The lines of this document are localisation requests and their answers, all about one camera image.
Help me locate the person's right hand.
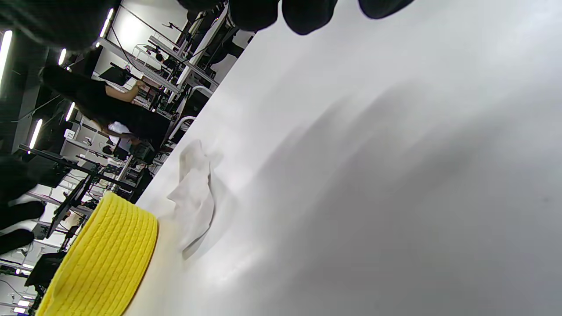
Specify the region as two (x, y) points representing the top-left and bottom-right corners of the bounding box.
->
(0, 0), (415, 51)

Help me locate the person's left hand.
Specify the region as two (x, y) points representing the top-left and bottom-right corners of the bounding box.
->
(0, 154), (47, 256)

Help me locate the white sock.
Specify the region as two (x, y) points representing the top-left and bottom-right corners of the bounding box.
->
(167, 140), (222, 259)

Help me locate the row of ceiling strip lights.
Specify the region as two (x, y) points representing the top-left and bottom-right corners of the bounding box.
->
(0, 9), (115, 152)

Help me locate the yellow woven basket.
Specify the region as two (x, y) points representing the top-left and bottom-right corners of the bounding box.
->
(35, 192), (159, 316)

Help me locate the white wheeled cart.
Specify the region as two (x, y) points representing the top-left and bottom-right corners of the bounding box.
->
(167, 85), (214, 143)

